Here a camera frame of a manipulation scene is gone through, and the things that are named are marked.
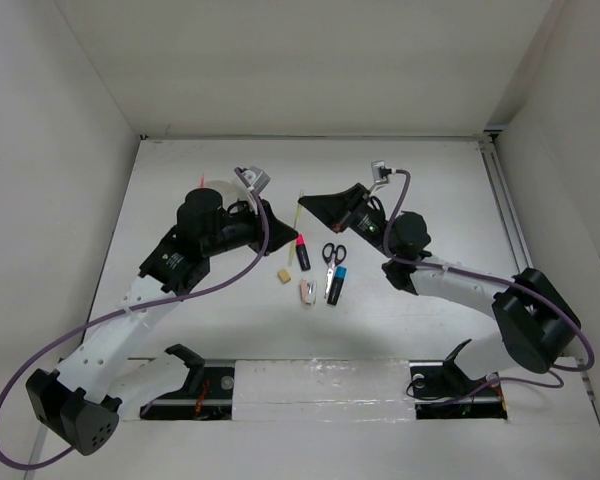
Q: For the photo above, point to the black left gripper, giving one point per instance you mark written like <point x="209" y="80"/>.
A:
<point x="278" y="231"/>

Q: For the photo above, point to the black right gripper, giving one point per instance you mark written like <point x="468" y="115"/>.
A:
<point x="336" y="210"/>

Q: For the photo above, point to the yellow clear pen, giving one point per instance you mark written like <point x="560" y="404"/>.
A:
<point x="295" y="226"/>

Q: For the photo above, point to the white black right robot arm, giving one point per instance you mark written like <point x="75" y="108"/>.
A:
<point x="534" y="323"/>

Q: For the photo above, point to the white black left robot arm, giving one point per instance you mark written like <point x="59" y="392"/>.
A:
<point x="82" y="399"/>

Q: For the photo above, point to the pink black highlighter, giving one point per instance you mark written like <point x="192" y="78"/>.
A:
<point x="302" y="253"/>

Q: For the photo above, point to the tan eraser block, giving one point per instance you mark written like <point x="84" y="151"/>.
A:
<point x="284" y="276"/>

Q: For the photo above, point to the white round divided container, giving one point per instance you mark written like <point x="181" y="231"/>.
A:
<point x="223" y="194"/>

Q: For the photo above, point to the pink white stapler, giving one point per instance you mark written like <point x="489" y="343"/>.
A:
<point x="308" y="292"/>

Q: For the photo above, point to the blue black highlighter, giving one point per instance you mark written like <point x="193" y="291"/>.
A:
<point x="336" y="286"/>

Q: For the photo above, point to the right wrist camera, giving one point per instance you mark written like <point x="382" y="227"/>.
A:
<point x="381" y="174"/>

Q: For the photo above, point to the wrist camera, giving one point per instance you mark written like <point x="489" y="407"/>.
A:
<point x="251" y="179"/>
<point x="381" y="174"/>

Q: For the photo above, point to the black handled scissors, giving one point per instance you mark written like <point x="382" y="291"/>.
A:
<point x="333" y="255"/>

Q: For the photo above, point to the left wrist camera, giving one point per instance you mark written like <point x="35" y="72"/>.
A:
<point x="251" y="179"/>

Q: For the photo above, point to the aluminium rail at right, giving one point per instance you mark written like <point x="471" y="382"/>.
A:
<point x="502" y="197"/>

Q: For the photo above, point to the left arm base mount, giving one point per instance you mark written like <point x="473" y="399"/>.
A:
<point x="206" y="393"/>

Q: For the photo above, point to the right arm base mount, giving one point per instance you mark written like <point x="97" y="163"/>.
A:
<point x="440" y="391"/>

